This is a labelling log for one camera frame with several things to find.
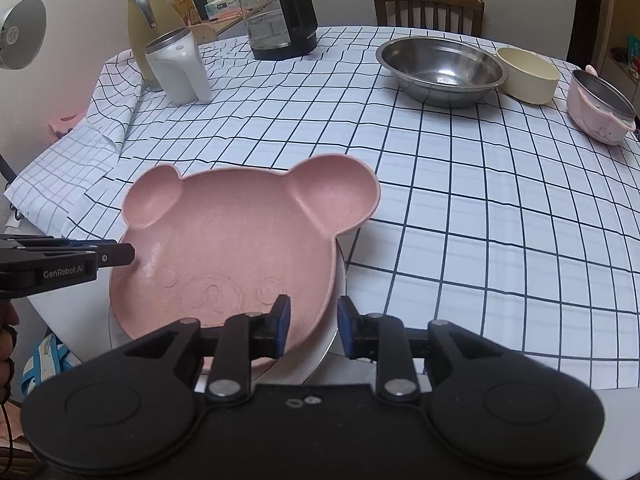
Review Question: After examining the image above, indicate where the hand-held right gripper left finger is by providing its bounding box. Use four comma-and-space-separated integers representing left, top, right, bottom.
117, 294, 292, 404

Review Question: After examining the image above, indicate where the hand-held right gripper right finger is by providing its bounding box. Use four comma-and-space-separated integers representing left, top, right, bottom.
337, 296, 508, 404

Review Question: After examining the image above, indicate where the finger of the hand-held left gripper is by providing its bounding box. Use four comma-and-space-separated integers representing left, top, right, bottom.
0, 234, 135, 268

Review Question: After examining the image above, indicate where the large white plate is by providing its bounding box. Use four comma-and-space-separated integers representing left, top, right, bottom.
107, 240, 348, 386

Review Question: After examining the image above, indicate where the pink bear-shaped plate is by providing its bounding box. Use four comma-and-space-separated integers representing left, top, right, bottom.
109, 154, 381, 376

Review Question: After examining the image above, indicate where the stainless steel bowl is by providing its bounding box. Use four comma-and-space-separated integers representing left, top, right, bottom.
376, 36, 508, 108

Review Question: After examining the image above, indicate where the cream bowl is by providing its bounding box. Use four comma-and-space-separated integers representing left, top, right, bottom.
496, 46, 561, 106

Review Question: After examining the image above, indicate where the pink pig bowl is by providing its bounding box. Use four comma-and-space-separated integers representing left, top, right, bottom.
566, 65, 638, 146

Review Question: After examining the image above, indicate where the person's left hand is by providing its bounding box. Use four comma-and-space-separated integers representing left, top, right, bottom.
0, 305, 21, 403

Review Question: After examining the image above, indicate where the blue white sandal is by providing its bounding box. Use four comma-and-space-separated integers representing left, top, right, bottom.
20, 330, 82, 402

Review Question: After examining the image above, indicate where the checked white tablecloth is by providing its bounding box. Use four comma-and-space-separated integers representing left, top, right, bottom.
2, 25, 640, 391

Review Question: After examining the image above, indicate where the white insulated jug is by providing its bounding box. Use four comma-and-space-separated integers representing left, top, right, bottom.
145, 27, 213, 106

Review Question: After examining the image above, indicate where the yellow thermos carafe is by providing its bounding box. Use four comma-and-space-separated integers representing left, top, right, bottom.
122, 0, 173, 92

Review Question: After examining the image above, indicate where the wooden side table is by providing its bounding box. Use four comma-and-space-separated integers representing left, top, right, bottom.
190, 10, 251, 46

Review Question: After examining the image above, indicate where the orange drink bottle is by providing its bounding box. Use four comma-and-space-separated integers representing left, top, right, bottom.
171, 0, 195, 27

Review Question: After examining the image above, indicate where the tissue box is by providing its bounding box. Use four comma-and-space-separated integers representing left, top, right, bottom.
204, 0, 242, 22

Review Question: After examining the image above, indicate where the glass electric kettle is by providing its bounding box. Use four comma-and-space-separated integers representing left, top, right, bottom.
235, 0, 318, 61

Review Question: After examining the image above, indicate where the dark door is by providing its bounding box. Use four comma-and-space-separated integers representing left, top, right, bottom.
565, 0, 617, 63

